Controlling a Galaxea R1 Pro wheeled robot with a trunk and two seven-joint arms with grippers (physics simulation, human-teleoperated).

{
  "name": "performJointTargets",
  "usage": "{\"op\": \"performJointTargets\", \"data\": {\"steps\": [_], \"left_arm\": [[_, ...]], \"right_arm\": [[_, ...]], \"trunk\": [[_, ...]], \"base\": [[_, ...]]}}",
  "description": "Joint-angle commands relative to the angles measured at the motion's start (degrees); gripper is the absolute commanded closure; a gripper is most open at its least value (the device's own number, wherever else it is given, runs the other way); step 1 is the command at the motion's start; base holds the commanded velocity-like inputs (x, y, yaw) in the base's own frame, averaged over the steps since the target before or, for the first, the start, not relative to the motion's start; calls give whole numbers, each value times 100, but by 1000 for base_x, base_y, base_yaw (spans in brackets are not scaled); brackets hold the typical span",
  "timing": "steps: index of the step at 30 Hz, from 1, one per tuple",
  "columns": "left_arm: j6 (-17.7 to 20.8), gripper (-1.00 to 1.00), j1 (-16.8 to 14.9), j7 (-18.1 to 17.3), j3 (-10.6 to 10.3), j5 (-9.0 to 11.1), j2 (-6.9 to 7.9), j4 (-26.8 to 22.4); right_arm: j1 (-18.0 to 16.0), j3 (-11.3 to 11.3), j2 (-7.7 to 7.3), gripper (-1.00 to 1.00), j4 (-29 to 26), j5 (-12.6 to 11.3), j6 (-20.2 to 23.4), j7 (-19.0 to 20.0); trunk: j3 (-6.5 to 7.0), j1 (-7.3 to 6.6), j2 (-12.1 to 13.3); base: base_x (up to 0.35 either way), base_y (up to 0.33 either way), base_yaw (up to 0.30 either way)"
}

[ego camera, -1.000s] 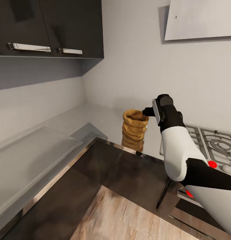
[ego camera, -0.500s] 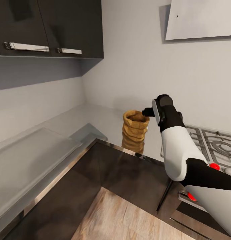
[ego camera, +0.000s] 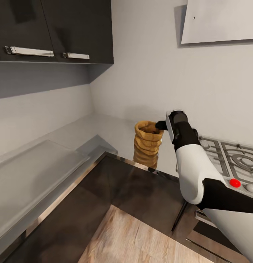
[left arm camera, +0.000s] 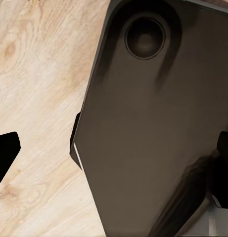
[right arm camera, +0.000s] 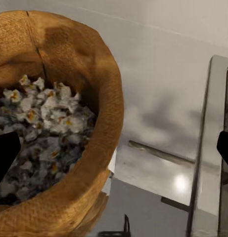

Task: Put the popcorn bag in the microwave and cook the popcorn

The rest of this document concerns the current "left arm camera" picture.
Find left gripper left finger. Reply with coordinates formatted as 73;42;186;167
0;131;21;183

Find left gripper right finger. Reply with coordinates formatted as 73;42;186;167
217;131;228;164

